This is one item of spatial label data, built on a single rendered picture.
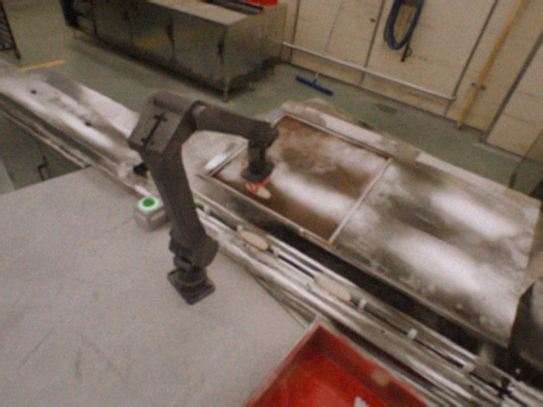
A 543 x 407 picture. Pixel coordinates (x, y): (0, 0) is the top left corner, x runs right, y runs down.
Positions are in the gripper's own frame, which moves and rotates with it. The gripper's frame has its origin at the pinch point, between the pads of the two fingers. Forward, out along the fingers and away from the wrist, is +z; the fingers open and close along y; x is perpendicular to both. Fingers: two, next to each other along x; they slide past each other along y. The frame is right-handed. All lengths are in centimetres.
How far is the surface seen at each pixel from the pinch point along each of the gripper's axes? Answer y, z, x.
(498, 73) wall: 348, 83, -37
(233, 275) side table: -28.2, 4.1, -13.8
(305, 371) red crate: -37, 2, -45
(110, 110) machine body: 4, 11, 96
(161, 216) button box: -27.8, 0.8, 16.6
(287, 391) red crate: -43, 1, -44
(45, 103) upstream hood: -20, -4, 100
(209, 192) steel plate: -6.5, 8.0, 17.6
